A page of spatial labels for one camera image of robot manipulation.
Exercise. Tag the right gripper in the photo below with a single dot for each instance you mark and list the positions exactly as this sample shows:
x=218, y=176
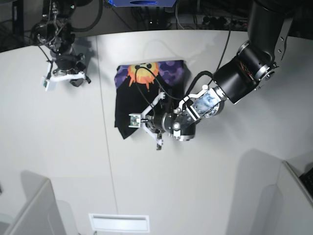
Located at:
x=70, y=63

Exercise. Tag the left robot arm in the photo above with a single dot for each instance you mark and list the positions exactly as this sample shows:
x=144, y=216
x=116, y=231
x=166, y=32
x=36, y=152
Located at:
x=256, y=60

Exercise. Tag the black tower case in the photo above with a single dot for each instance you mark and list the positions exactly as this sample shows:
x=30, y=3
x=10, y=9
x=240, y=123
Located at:
x=17, y=20

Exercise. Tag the white partition panel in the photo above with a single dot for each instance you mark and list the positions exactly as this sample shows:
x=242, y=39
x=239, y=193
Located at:
x=295, y=214
x=42, y=213

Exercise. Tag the blue box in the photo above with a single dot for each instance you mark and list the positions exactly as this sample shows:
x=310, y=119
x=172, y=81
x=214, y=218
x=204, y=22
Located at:
x=141, y=3

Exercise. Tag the white left partition panel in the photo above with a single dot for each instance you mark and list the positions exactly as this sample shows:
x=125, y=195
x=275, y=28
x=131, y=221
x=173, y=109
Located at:
x=42, y=213

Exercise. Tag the black keyboard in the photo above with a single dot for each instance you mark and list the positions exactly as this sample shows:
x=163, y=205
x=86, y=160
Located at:
x=307, y=181

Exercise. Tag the white right partition panel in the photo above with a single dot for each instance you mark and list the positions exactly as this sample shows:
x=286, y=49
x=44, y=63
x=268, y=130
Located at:
x=295, y=214

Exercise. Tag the black T-shirt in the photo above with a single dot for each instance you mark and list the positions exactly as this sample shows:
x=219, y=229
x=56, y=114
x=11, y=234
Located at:
x=137, y=85

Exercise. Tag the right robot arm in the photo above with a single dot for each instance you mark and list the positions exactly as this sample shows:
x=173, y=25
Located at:
x=55, y=31

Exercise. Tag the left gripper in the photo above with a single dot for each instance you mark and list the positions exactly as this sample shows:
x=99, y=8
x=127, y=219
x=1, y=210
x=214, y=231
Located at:
x=160, y=123

